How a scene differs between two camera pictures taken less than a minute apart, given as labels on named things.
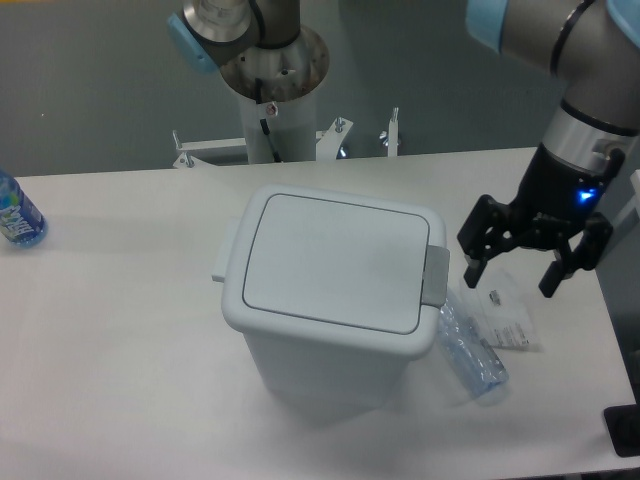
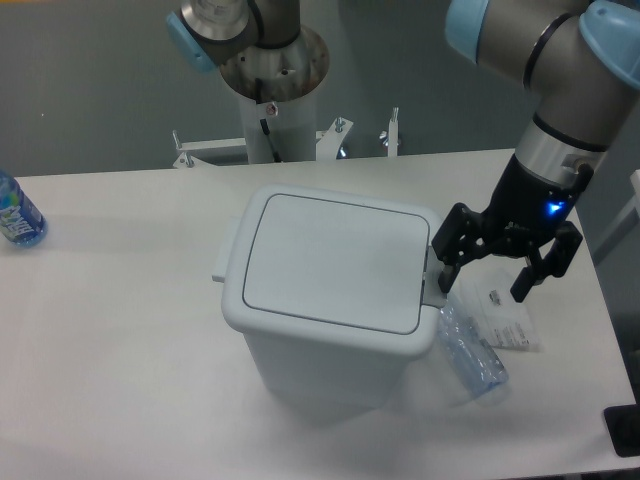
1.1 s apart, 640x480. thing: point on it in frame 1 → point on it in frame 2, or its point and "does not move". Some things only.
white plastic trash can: x=327 y=290 does not move
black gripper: x=555 y=187 → x=524 y=207
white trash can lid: x=338 y=262 does not move
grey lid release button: x=435 y=276 does not move
